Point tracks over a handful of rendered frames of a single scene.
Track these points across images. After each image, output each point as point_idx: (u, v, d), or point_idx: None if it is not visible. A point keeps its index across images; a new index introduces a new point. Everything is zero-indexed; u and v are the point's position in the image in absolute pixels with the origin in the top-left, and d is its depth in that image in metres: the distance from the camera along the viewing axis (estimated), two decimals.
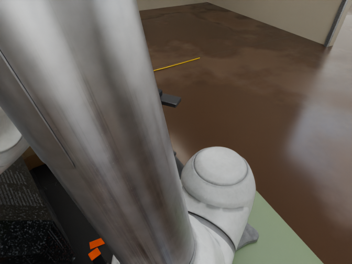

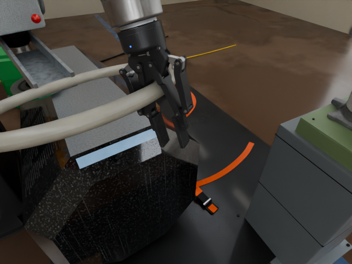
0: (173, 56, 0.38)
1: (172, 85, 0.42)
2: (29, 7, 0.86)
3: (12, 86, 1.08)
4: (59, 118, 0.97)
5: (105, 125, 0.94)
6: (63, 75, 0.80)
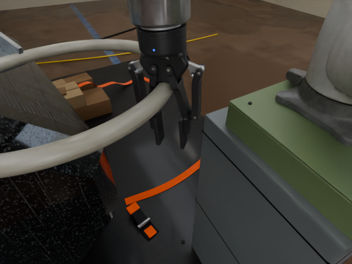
0: (193, 64, 0.37)
1: (183, 90, 0.41)
2: None
3: None
4: None
5: None
6: (0, 49, 0.63)
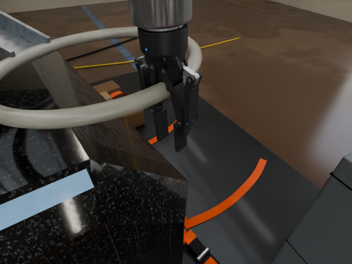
0: (188, 70, 0.36)
1: (182, 94, 0.40)
2: None
3: None
4: None
5: None
6: (25, 41, 0.68)
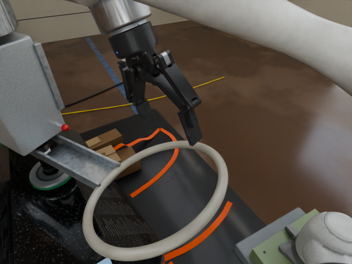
0: (156, 56, 0.37)
1: None
2: (55, 118, 1.01)
3: None
4: (14, 244, 0.98)
5: (58, 255, 0.94)
6: (104, 165, 0.97)
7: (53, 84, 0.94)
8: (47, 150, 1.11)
